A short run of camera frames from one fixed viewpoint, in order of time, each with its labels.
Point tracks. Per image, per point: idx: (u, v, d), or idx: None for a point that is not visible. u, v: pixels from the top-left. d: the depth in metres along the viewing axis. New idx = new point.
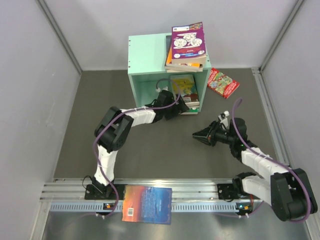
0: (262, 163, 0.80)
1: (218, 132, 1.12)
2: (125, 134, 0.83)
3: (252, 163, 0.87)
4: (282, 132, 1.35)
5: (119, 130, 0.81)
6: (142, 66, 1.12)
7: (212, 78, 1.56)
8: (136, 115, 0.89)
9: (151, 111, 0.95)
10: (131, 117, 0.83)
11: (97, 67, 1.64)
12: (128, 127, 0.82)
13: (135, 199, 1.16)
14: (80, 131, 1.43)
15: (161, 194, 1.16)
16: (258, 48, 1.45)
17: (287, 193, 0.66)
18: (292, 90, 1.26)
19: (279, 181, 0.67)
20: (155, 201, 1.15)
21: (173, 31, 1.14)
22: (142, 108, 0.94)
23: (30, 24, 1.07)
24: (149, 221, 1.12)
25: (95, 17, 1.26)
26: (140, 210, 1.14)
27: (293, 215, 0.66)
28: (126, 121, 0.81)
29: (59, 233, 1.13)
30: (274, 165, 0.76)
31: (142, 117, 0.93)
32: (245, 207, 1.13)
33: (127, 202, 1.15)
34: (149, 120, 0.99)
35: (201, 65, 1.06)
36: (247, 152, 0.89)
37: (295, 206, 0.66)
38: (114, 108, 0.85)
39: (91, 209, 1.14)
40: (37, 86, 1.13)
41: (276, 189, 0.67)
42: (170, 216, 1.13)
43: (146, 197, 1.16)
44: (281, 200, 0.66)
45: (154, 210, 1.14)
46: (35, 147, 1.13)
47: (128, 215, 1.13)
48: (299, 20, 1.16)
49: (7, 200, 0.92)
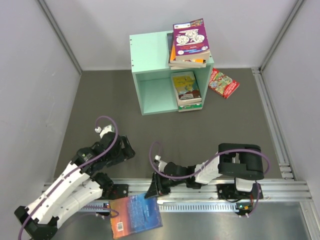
0: (208, 170, 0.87)
1: (163, 180, 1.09)
2: (47, 230, 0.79)
3: (206, 177, 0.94)
4: (282, 132, 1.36)
5: (32, 234, 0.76)
6: (145, 64, 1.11)
7: (212, 78, 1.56)
8: (51, 202, 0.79)
9: (70, 181, 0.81)
10: (35, 225, 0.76)
11: (97, 67, 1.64)
12: (41, 229, 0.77)
13: (122, 212, 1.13)
14: (80, 131, 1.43)
15: (146, 200, 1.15)
16: (258, 48, 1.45)
17: (236, 166, 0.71)
18: (292, 90, 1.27)
19: (226, 167, 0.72)
20: (141, 208, 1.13)
21: (175, 28, 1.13)
22: (60, 181, 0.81)
23: (30, 23, 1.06)
24: (141, 229, 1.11)
25: (95, 17, 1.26)
26: (129, 221, 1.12)
27: (259, 168, 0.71)
28: (32, 228, 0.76)
29: (60, 232, 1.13)
30: (212, 162, 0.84)
31: (66, 192, 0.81)
32: (245, 207, 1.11)
33: (115, 217, 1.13)
34: (84, 180, 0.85)
35: (204, 61, 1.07)
36: (198, 177, 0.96)
37: (248, 163, 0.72)
38: (18, 213, 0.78)
39: (91, 209, 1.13)
40: (37, 85, 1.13)
41: (231, 172, 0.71)
42: (159, 218, 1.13)
43: (132, 207, 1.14)
44: (243, 172, 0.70)
45: (142, 217, 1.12)
46: (35, 147, 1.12)
47: (119, 230, 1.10)
48: (299, 20, 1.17)
49: (7, 200, 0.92)
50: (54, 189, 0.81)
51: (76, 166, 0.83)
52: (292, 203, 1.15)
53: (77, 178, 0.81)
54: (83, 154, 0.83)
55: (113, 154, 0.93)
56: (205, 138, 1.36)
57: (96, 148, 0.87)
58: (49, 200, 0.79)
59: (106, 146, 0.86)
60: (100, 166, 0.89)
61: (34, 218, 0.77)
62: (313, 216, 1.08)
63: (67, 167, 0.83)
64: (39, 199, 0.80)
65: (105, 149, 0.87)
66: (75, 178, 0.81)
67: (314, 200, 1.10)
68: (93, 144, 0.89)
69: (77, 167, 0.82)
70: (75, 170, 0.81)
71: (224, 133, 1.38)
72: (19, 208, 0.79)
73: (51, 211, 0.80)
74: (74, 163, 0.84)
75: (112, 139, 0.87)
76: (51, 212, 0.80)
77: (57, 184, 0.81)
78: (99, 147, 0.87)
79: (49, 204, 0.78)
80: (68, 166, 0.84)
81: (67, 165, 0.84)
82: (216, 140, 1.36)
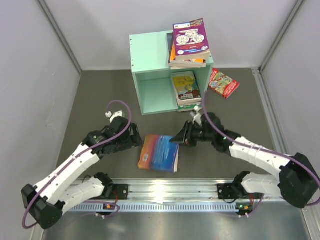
0: (258, 155, 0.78)
1: (194, 131, 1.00)
2: (52, 213, 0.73)
3: (244, 156, 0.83)
4: (282, 132, 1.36)
5: (39, 215, 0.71)
6: (145, 64, 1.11)
7: (212, 78, 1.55)
8: (61, 181, 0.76)
9: (82, 161, 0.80)
10: (43, 203, 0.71)
11: (97, 67, 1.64)
12: (48, 209, 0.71)
13: (150, 147, 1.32)
14: (80, 131, 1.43)
15: (170, 144, 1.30)
16: (258, 48, 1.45)
17: (299, 184, 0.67)
18: (292, 90, 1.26)
19: (290, 176, 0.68)
20: (165, 149, 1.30)
21: (175, 28, 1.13)
22: (71, 160, 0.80)
23: (30, 24, 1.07)
24: (157, 167, 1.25)
25: (95, 17, 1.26)
26: (152, 157, 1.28)
27: (308, 197, 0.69)
28: (40, 207, 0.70)
29: (60, 232, 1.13)
30: (273, 156, 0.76)
31: (76, 173, 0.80)
32: (245, 207, 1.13)
33: (144, 149, 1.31)
34: (93, 163, 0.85)
35: (204, 61, 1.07)
36: (235, 147, 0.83)
37: (306, 190, 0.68)
38: (25, 192, 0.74)
39: (91, 209, 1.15)
40: (37, 86, 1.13)
41: (290, 184, 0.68)
42: (173, 164, 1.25)
43: (158, 145, 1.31)
44: (298, 192, 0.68)
45: (162, 157, 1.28)
46: (34, 148, 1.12)
47: (143, 160, 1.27)
48: (298, 21, 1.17)
49: (7, 200, 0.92)
50: (65, 168, 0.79)
51: (86, 146, 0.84)
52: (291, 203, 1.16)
53: (88, 159, 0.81)
54: (94, 136, 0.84)
55: (122, 138, 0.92)
56: None
57: (106, 131, 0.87)
58: (59, 178, 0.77)
59: (116, 129, 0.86)
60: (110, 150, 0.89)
61: (43, 196, 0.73)
62: (314, 217, 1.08)
63: (78, 148, 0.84)
64: (48, 178, 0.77)
65: (116, 133, 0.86)
66: (87, 158, 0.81)
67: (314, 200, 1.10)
68: (103, 128, 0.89)
69: (88, 148, 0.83)
70: (86, 150, 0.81)
71: None
72: (27, 186, 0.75)
73: (59, 191, 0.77)
74: (85, 144, 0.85)
75: (122, 123, 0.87)
76: (59, 192, 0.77)
77: (67, 163, 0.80)
78: (109, 130, 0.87)
79: (59, 183, 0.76)
80: (79, 147, 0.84)
81: (78, 146, 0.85)
82: None
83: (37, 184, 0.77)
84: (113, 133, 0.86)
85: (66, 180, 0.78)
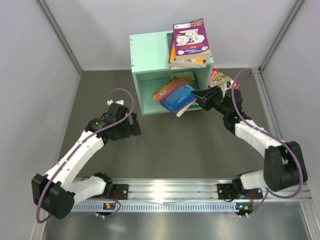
0: (256, 135, 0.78)
1: (215, 99, 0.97)
2: (66, 200, 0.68)
3: (245, 135, 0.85)
4: (282, 132, 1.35)
5: (52, 202, 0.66)
6: (145, 64, 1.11)
7: (212, 78, 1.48)
8: (71, 166, 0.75)
9: (89, 143, 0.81)
10: (59, 187, 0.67)
11: (97, 67, 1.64)
12: (63, 194, 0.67)
13: (172, 87, 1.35)
14: (80, 130, 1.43)
15: (189, 94, 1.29)
16: (258, 48, 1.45)
17: (281, 166, 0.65)
18: (292, 90, 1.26)
19: (273, 153, 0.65)
20: (182, 94, 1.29)
21: (175, 28, 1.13)
22: (77, 145, 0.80)
23: (30, 23, 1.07)
24: (166, 105, 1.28)
25: (95, 17, 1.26)
26: (168, 94, 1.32)
27: (286, 184, 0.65)
28: (55, 192, 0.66)
29: (60, 232, 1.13)
30: (268, 138, 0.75)
31: (83, 158, 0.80)
32: (245, 207, 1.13)
33: (166, 86, 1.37)
34: (99, 148, 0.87)
35: (204, 61, 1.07)
36: (241, 125, 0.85)
37: (286, 177, 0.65)
38: (36, 181, 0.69)
39: (91, 209, 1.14)
40: (37, 86, 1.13)
41: (271, 162, 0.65)
42: (180, 109, 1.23)
43: (179, 89, 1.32)
44: (275, 174, 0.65)
45: (175, 99, 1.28)
46: (34, 147, 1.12)
47: (159, 93, 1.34)
48: (298, 21, 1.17)
49: (7, 200, 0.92)
50: (73, 154, 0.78)
51: (89, 132, 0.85)
52: (292, 203, 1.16)
53: (94, 143, 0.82)
54: (96, 123, 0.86)
55: (122, 124, 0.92)
56: (205, 137, 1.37)
57: (105, 118, 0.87)
58: (69, 164, 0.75)
59: (115, 114, 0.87)
60: (113, 135, 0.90)
61: (56, 181, 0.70)
62: (313, 216, 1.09)
63: (82, 135, 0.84)
64: (57, 165, 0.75)
65: (115, 118, 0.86)
66: (93, 142, 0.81)
67: (314, 199, 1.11)
68: (102, 116, 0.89)
69: (91, 133, 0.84)
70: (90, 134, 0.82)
71: (224, 133, 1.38)
72: (37, 174, 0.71)
73: (70, 177, 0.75)
74: (89, 130, 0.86)
75: (119, 107, 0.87)
76: (69, 178, 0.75)
77: (75, 149, 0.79)
78: (108, 116, 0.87)
79: (70, 168, 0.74)
80: (83, 134, 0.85)
81: (82, 133, 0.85)
82: (216, 139, 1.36)
83: (47, 173, 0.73)
84: (113, 118, 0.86)
85: (76, 165, 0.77)
